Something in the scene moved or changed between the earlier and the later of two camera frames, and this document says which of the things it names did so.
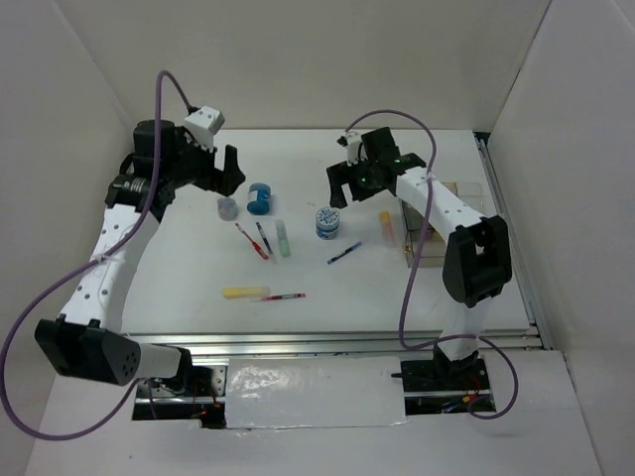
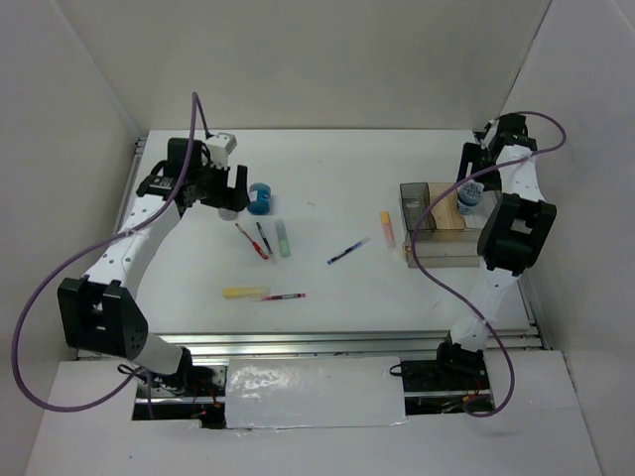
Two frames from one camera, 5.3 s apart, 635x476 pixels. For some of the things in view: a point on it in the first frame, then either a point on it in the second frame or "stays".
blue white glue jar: (327, 223) -> (469, 196)
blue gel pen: (350, 249) stays
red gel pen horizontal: (284, 297) stays
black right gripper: (339, 175) -> (471, 153)
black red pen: (264, 237) stays
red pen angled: (258, 249) stays
